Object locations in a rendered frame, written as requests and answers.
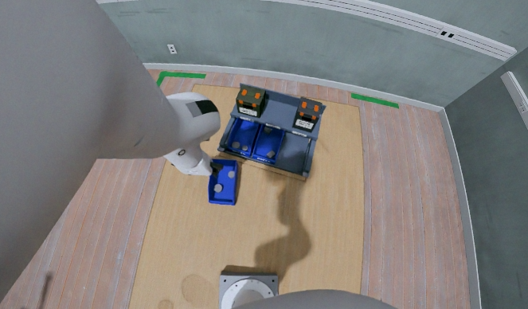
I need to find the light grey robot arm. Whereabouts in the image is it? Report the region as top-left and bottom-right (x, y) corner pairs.
(0, 0), (397, 309)

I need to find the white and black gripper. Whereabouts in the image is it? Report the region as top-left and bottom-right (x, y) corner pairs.
(178, 150), (224, 178)

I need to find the blue bin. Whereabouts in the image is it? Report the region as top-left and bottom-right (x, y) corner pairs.
(252, 124), (284, 164)
(208, 158), (238, 205)
(228, 118), (262, 157)

